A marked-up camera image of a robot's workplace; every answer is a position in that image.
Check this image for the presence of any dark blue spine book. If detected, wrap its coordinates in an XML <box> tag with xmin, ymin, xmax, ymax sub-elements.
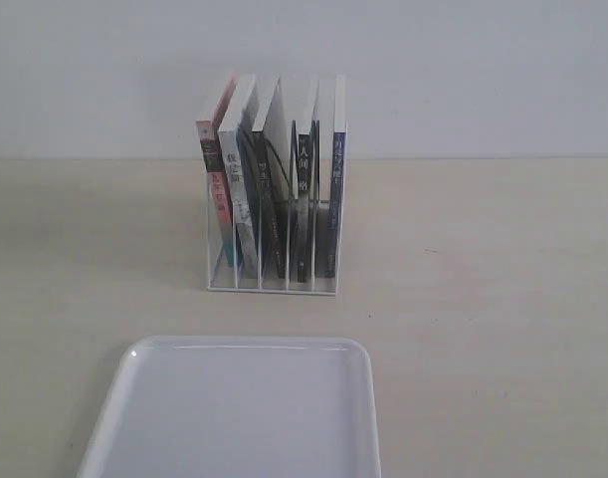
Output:
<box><xmin>325</xmin><ymin>75</ymin><xmax>347</xmax><ymax>279</ymax></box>

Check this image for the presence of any white wire book rack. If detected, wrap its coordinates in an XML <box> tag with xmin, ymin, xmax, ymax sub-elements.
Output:
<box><xmin>200</xmin><ymin>69</ymin><xmax>349</xmax><ymax>298</ymax></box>

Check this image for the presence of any pink red spine book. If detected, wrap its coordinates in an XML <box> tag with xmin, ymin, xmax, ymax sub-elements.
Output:
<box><xmin>196</xmin><ymin>74</ymin><xmax>236</xmax><ymax>267</ymax></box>

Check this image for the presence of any black spine thin book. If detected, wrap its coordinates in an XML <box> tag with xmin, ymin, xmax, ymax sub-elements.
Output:
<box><xmin>252</xmin><ymin>76</ymin><xmax>289</xmax><ymax>279</ymax></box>

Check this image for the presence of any white plastic tray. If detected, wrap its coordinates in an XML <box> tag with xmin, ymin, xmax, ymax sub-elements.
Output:
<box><xmin>79</xmin><ymin>336</ymin><xmax>381</xmax><ymax>477</ymax></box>

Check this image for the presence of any white grey cat book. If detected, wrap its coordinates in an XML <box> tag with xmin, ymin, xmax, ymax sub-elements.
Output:
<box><xmin>218</xmin><ymin>74</ymin><xmax>259</xmax><ymax>278</ymax></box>

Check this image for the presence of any black white spine book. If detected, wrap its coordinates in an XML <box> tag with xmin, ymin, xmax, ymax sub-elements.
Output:
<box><xmin>293</xmin><ymin>78</ymin><xmax>320</xmax><ymax>284</ymax></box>

